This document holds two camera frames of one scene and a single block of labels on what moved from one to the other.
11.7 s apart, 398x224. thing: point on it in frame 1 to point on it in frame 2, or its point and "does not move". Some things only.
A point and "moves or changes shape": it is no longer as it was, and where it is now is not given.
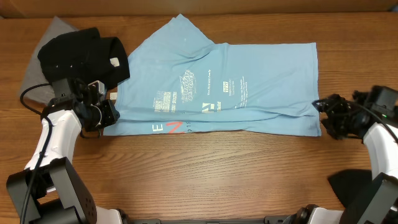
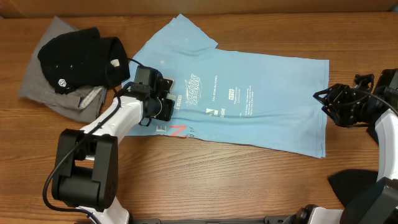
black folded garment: (84, 54) does not move
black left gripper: (111, 117) to (165, 113)
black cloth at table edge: (346, 183) does not move
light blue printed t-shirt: (181, 81) moves or changes shape
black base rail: (291, 219) does not move
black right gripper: (329, 106) to (336, 94)
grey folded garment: (34, 74) does not move
